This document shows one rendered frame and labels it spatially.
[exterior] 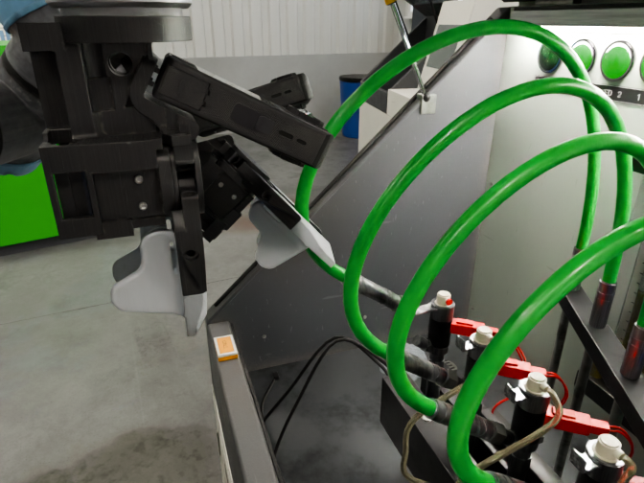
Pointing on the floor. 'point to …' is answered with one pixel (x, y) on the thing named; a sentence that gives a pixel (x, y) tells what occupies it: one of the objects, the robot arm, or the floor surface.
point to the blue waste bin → (346, 99)
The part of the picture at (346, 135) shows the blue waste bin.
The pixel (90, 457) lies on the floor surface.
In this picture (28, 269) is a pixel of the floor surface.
